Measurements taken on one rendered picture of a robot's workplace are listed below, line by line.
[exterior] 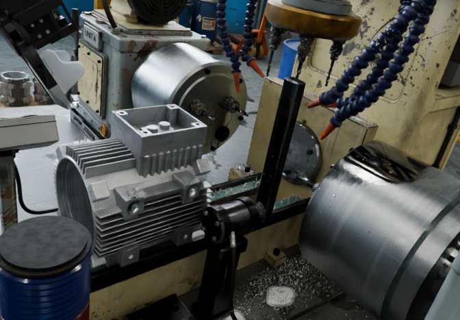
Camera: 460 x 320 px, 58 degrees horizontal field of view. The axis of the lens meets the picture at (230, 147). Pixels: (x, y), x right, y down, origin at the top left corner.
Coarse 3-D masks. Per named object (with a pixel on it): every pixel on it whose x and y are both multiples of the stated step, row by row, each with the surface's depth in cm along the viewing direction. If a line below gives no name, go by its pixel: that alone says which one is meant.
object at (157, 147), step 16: (112, 112) 67; (128, 112) 69; (144, 112) 71; (160, 112) 73; (176, 112) 73; (112, 128) 68; (128, 128) 63; (144, 128) 67; (160, 128) 68; (176, 128) 72; (192, 128) 66; (128, 144) 64; (144, 144) 61; (160, 144) 63; (176, 144) 65; (192, 144) 68; (144, 160) 62; (160, 160) 64; (176, 160) 67; (192, 160) 69; (144, 176) 64
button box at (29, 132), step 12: (0, 120) 71; (12, 120) 72; (24, 120) 73; (36, 120) 74; (48, 120) 75; (0, 132) 70; (12, 132) 71; (24, 132) 73; (36, 132) 74; (48, 132) 75; (0, 144) 70; (12, 144) 71; (24, 144) 72; (36, 144) 74; (48, 144) 77
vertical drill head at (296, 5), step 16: (272, 0) 78; (288, 0) 75; (304, 0) 72; (320, 0) 72; (336, 0) 74; (272, 16) 75; (288, 16) 72; (304, 16) 71; (320, 16) 70; (336, 16) 72; (352, 16) 76; (272, 32) 80; (304, 32) 72; (320, 32) 72; (336, 32) 72; (352, 32) 74; (272, 48) 81; (304, 48) 74; (336, 48) 81
